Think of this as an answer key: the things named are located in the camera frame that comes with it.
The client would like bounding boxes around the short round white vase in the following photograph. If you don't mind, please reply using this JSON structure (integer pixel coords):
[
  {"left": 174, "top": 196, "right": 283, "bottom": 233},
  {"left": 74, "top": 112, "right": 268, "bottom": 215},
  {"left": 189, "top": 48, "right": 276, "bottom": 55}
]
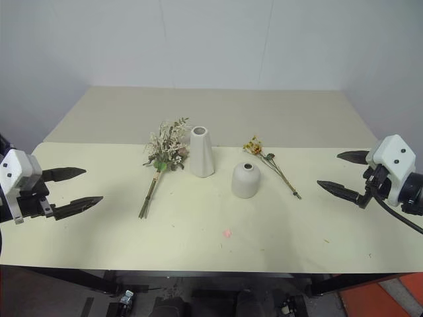
[{"left": 230, "top": 161, "right": 263, "bottom": 199}]

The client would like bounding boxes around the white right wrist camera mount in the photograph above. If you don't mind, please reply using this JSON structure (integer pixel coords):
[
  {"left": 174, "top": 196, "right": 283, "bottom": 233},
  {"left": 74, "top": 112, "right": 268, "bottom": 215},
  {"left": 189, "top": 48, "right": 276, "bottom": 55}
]
[{"left": 365, "top": 133, "right": 418, "bottom": 206}]

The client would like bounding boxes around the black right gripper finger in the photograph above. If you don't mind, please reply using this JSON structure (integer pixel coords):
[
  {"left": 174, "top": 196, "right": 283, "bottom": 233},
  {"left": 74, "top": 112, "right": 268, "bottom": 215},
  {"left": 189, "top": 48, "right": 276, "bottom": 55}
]
[
  {"left": 317, "top": 180, "right": 362, "bottom": 204},
  {"left": 336, "top": 150, "right": 371, "bottom": 165}
]

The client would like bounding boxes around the black table frame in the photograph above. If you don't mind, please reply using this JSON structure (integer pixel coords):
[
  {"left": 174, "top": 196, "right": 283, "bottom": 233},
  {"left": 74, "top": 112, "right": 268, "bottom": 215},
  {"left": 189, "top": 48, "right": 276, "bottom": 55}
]
[{"left": 0, "top": 263, "right": 423, "bottom": 299}]

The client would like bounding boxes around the tall white ceramic vase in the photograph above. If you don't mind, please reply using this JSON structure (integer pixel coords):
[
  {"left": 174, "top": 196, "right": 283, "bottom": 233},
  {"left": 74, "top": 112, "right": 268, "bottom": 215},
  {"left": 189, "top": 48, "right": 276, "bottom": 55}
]
[{"left": 189, "top": 125, "right": 216, "bottom": 178}]

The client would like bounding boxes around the large white dried flower bouquet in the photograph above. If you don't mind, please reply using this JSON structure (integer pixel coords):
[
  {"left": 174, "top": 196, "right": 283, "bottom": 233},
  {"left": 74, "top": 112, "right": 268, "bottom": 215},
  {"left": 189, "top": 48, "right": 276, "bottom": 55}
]
[{"left": 137, "top": 116, "right": 191, "bottom": 219}]

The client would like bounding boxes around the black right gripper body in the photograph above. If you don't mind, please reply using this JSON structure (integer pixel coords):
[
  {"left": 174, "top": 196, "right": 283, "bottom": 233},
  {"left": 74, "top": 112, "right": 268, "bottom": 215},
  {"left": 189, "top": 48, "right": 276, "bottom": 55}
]
[{"left": 355, "top": 164, "right": 396, "bottom": 209}]

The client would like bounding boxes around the small yellow flower sprig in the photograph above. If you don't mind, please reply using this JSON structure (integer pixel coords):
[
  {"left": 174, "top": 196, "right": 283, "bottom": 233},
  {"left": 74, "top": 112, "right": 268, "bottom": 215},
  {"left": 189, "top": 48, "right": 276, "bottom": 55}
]
[{"left": 243, "top": 134, "right": 303, "bottom": 201}]

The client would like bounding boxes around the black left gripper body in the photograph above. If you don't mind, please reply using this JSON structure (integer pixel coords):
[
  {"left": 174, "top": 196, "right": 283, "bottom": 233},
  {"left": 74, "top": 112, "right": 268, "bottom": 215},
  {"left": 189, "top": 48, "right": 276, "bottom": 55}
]
[{"left": 15, "top": 182, "right": 56, "bottom": 221}]

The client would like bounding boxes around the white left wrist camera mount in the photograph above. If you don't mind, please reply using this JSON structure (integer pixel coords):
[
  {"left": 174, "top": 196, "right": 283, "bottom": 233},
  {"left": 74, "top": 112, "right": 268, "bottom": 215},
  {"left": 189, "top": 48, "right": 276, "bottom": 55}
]
[{"left": 0, "top": 148, "right": 43, "bottom": 226}]

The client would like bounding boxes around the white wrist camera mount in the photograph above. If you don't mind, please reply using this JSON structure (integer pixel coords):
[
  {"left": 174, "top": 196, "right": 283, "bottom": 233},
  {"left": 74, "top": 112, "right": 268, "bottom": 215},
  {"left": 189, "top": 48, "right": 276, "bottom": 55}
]
[
  {"left": 0, "top": 148, "right": 43, "bottom": 226},
  {"left": 365, "top": 133, "right": 418, "bottom": 206}
]

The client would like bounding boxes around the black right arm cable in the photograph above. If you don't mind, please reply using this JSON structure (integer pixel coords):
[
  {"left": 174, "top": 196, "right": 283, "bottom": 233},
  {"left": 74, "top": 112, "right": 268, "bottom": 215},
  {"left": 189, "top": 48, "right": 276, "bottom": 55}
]
[{"left": 371, "top": 184, "right": 423, "bottom": 236}]

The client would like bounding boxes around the pale yellow table mat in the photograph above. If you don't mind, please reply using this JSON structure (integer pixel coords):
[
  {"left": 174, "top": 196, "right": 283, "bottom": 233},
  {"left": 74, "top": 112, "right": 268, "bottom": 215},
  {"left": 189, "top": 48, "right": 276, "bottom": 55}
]
[{"left": 0, "top": 142, "right": 423, "bottom": 275}]

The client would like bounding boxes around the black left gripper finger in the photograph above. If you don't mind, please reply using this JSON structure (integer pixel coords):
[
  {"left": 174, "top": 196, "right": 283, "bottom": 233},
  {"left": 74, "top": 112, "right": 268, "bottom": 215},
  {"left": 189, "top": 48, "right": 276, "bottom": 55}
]
[
  {"left": 51, "top": 195, "right": 104, "bottom": 221},
  {"left": 42, "top": 167, "right": 87, "bottom": 183}
]

